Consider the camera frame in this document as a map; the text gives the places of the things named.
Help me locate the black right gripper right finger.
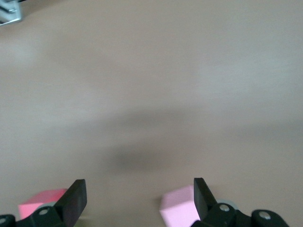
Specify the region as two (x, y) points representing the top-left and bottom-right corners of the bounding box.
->
(190, 177), (291, 227)

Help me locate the silver metal bracket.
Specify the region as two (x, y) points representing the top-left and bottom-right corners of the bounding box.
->
(0, 0), (23, 26)

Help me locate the red foam cube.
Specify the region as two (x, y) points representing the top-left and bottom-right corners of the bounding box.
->
(18, 188), (68, 219)

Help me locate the pink foam cube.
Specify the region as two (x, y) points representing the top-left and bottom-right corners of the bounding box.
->
(159, 185), (201, 225)

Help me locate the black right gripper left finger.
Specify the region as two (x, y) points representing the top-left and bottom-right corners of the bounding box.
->
(0, 178), (88, 227)

